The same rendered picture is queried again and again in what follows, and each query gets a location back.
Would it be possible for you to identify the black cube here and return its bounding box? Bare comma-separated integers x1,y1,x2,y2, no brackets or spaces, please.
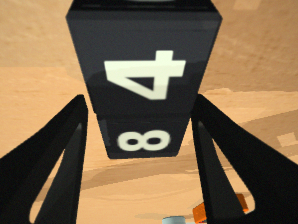
96,111,192,160
65,0,223,115

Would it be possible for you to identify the grey bottle with blue cap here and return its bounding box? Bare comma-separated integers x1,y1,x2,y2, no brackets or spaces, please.
162,216,186,224

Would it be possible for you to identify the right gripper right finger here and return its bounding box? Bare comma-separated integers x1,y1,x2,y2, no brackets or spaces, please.
191,93,298,224

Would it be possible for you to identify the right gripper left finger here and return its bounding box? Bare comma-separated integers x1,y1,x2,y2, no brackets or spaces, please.
0,94,88,224

